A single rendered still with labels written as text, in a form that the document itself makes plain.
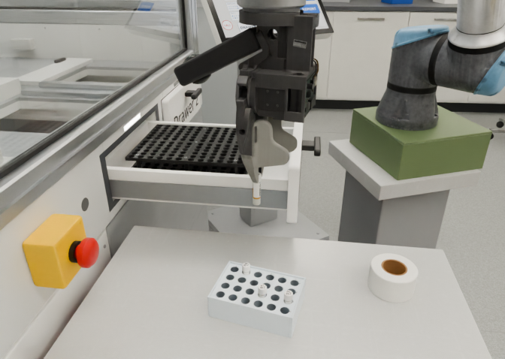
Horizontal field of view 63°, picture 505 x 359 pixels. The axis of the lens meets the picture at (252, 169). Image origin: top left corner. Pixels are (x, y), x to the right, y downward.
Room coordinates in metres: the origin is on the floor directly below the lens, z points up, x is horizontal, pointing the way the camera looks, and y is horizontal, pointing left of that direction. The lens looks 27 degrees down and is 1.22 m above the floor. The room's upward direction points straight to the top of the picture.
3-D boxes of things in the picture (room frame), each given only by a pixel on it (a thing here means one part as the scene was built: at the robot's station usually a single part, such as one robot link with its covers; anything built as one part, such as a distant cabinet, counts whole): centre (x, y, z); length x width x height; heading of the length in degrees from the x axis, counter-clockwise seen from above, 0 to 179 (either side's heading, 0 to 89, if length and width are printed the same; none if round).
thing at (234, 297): (0.46, -0.01, 0.78); 0.12 x 0.08 x 0.04; 71
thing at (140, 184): (0.76, 0.12, 0.86); 0.40 x 0.26 x 0.06; 82
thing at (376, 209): (1.00, -0.39, 0.38); 0.30 x 0.30 x 0.76; 15
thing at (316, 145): (0.73, -0.11, 0.91); 0.07 x 0.04 x 0.01; 172
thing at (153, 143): (0.76, 0.11, 0.87); 0.22 x 0.18 x 0.06; 82
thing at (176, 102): (1.09, 0.19, 0.87); 0.29 x 0.02 x 0.11; 172
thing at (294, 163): (0.73, -0.09, 0.87); 0.29 x 0.02 x 0.11; 172
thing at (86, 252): (0.44, 0.22, 0.88); 0.04 x 0.03 x 0.04; 172
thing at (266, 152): (0.46, -0.02, 1.01); 0.06 x 0.03 x 0.09; 71
